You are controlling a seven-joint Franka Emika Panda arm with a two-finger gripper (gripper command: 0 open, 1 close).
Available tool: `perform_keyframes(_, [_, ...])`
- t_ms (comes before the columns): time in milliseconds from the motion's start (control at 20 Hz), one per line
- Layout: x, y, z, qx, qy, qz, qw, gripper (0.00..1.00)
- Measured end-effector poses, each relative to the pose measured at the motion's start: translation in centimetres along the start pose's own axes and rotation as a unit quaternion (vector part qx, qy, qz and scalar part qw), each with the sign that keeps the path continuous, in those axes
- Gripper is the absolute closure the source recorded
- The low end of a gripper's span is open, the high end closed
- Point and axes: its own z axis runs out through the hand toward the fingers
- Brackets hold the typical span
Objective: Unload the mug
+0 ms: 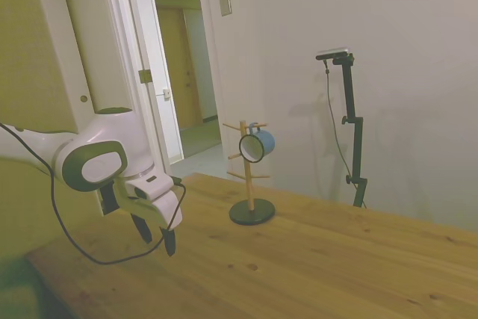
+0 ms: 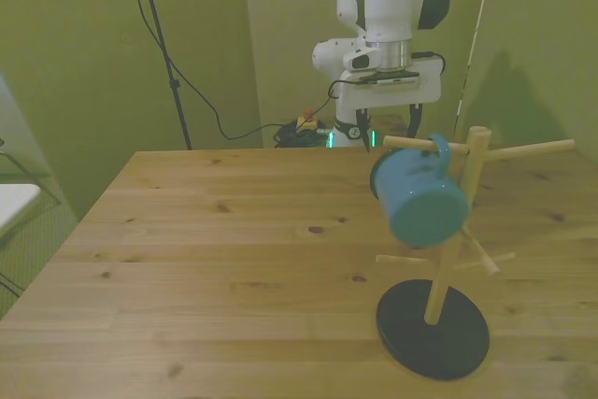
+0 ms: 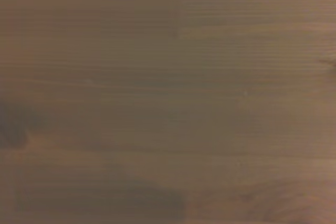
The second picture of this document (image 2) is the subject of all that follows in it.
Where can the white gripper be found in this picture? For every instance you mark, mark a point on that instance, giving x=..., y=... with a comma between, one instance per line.
x=397, y=94

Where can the black tripod stand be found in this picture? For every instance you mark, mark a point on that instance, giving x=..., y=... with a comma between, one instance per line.
x=177, y=90

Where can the white folding chair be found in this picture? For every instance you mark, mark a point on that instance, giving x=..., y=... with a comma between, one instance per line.
x=14, y=203

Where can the wooden mug tree stand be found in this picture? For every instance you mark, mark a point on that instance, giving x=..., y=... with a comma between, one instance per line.
x=420, y=338

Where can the teal enamel mug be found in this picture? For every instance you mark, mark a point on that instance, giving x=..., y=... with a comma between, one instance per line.
x=420, y=203

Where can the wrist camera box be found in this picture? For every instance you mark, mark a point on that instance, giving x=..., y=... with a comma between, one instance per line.
x=388, y=76

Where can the yellow emergency stop box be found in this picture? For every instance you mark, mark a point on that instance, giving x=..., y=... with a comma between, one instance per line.
x=307, y=119

